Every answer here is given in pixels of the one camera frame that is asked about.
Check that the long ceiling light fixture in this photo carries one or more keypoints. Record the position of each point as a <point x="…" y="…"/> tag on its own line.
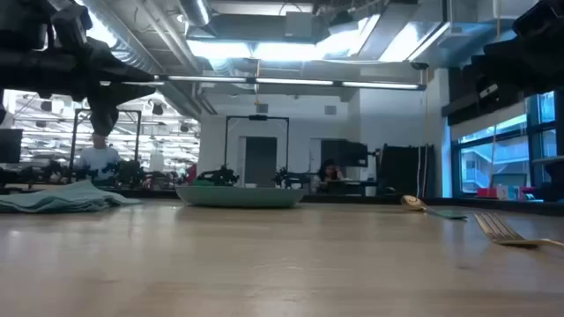
<point x="291" y="82"/>

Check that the black table edge rail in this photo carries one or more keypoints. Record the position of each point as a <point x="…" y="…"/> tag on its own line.
<point x="352" y="199"/>

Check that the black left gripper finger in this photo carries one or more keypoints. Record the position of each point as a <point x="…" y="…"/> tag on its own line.
<point x="105" y="110"/>
<point x="114" y="68"/>

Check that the black metal rig frame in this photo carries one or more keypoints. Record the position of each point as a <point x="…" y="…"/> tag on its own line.
<point x="226" y="141"/>
<point x="138" y="132"/>

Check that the black tall cabinet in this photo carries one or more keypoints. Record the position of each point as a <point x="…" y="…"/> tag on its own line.
<point x="405" y="169"/>

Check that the grey door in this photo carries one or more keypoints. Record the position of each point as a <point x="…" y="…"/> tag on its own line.
<point x="260" y="160"/>

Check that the black background robot arm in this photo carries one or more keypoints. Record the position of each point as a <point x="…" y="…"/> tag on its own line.
<point x="291" y="178"/>
<point x="128" y="174"/>
<point x="220" y="177"/>

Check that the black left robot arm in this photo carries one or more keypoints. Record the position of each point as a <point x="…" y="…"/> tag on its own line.
<point x="22" y="26"/>

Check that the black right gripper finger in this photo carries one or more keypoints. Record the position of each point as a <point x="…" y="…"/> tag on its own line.
<point x="529" y="61"/>

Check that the black computer monitor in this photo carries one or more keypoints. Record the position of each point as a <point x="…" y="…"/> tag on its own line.
<point x="343" y="153"/>
<point x="9" y="145"/>

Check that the black dome security camera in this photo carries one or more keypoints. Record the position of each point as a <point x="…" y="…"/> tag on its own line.
<point x="419" y="65"/>

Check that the red box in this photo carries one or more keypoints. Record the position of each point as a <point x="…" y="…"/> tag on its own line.
<point x="485" y="193"/>

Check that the gold fork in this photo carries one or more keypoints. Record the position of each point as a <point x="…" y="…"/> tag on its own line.
<point x="498" y="231"/>

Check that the standing person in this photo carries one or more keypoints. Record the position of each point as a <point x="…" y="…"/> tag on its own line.
<point x="99" y="158"/>

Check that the green round plate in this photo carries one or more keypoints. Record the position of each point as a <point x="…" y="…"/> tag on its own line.
<point x="240" y="196"/>

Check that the silver ventilation duct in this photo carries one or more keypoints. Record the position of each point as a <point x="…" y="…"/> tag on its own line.
<point x="195" y="11"/>

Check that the seated person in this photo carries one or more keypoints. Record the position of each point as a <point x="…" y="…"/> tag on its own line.
<point x="327" y="175"/>

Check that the teal folded cloth napkin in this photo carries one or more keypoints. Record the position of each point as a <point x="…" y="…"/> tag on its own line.
<point x="66" y="198"/>

